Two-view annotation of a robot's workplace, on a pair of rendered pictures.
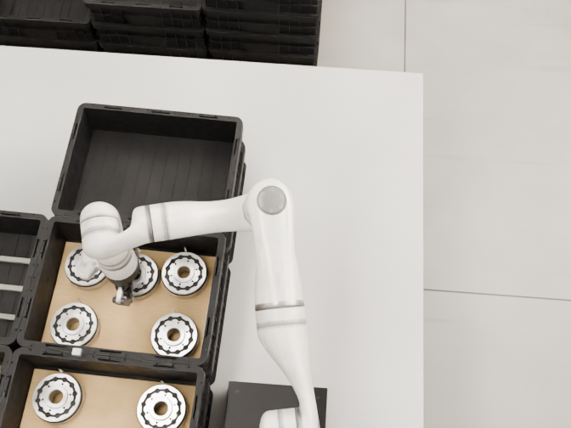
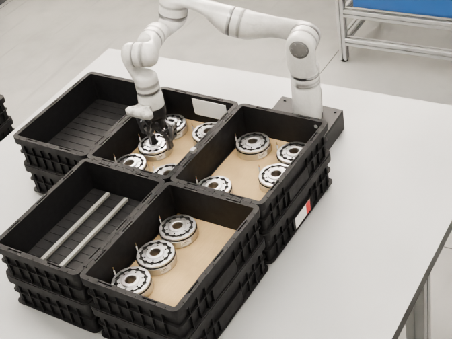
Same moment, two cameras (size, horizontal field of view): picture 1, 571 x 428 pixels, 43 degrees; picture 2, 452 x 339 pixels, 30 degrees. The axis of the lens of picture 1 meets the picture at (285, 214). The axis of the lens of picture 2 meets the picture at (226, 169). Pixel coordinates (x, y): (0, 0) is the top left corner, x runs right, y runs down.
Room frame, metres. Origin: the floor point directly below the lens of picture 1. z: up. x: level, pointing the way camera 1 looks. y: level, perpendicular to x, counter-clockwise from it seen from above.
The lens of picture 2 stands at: (-0.76, 2.03, 2.33)
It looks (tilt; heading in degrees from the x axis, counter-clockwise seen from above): 37 degrees down; 302
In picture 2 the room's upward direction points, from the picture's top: 11 degrees counter-clockwise
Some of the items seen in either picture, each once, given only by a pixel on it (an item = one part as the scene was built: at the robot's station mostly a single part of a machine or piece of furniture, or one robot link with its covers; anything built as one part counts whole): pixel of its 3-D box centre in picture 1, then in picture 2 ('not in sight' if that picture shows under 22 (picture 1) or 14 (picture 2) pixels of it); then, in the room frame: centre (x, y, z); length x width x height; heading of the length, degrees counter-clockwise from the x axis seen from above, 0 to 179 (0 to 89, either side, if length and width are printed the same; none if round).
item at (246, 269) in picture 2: not in sight; (183, 287); (0.24, 0.77, 0.76); 0.40 x 0.30 x 0.12; 84
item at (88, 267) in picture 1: (106, 256); (146, 99); (0.53, 0.36, 1.04); 0.11 x 0.09 x 0.06; 84
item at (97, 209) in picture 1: (104, 234); (140, 67); (0.53, 0.34, 1.14); 0.09 x 0.07 x 0.15; 12
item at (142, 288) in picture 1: (135, 274); (154, 144); (0.56, 0.34, 0.86); 0.10 x 0.10 x 0.01
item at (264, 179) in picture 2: not in sight; (276, 175); (0.13, 0.38, 0.86); 0.10 x 0.10 x 0.01
